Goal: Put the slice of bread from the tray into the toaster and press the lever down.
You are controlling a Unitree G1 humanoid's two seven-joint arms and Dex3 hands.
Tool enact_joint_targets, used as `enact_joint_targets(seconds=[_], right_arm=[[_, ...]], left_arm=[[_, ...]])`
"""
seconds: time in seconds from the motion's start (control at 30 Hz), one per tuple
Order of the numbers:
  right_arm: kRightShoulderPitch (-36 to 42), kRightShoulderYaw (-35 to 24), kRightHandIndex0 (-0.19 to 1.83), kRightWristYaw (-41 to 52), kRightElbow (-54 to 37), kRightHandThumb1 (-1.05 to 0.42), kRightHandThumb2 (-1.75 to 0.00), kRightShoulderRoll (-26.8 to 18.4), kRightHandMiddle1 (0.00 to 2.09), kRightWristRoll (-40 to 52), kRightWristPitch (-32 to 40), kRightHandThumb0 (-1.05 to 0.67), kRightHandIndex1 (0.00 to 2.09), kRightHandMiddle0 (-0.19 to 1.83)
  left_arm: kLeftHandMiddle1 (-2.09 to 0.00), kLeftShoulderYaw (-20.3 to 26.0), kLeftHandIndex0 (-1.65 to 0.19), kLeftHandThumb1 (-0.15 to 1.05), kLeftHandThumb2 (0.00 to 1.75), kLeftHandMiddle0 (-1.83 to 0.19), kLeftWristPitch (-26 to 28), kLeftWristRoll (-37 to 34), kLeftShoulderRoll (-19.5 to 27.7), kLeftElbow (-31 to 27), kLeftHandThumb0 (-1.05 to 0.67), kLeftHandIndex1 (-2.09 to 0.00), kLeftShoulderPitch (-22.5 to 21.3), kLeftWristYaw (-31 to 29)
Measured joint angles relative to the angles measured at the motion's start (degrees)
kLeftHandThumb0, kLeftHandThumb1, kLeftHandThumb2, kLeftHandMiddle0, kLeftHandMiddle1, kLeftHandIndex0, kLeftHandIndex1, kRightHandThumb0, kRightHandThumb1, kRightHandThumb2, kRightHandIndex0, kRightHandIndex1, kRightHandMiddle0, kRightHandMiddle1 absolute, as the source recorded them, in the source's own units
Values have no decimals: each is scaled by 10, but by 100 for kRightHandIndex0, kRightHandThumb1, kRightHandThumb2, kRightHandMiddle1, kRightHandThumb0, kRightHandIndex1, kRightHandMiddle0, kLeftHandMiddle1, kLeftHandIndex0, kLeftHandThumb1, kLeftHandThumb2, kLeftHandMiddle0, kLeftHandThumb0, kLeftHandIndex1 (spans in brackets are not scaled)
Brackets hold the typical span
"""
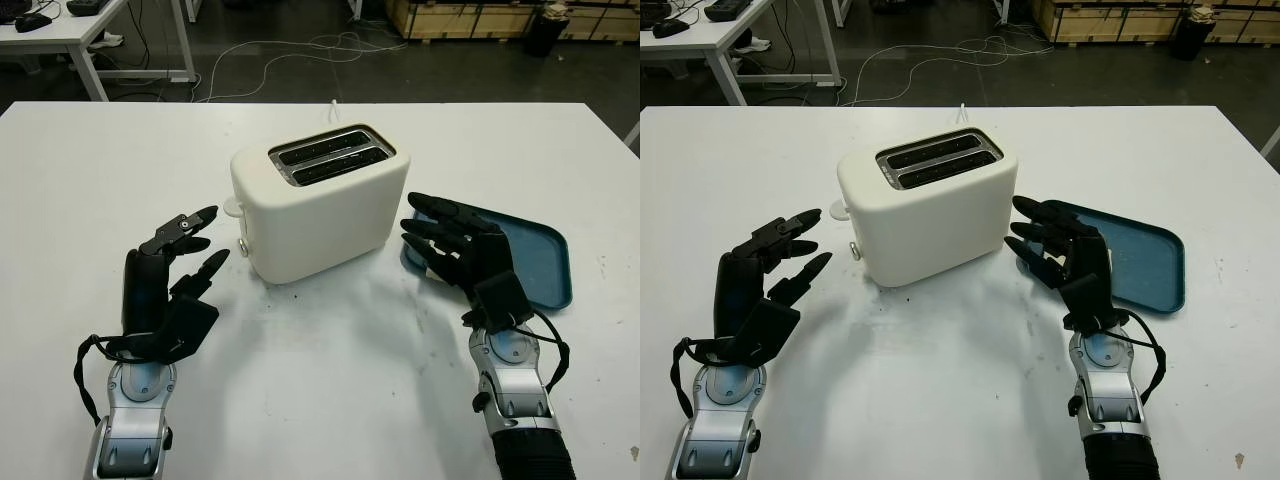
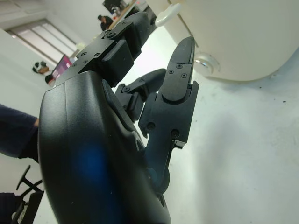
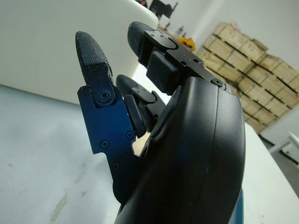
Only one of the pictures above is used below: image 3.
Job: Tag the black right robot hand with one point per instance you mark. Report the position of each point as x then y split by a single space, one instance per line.
191 151

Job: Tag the cream white two-slot toaster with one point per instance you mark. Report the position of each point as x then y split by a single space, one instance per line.
46 46

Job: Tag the stacked wooden crates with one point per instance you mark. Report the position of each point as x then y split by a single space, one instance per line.
257 70

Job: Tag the black monitor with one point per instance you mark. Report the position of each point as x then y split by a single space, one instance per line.
163 8

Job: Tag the white table frame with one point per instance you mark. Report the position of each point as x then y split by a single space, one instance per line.
287 147

